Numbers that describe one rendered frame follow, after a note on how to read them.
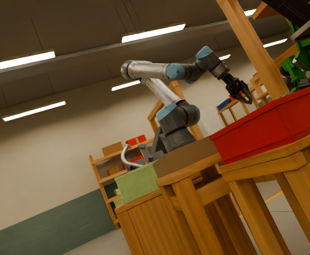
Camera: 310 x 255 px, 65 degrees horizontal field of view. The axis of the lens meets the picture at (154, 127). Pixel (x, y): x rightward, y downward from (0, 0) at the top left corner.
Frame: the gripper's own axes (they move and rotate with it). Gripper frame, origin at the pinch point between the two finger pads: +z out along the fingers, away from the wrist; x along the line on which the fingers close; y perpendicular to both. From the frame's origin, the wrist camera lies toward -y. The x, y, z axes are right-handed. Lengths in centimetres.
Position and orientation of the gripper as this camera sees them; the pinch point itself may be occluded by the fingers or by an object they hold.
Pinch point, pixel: (249, 101)
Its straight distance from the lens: 131.5
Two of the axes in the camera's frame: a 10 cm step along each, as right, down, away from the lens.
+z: 7.1, 7.0, 0.8
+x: 6.7, -6.3, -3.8
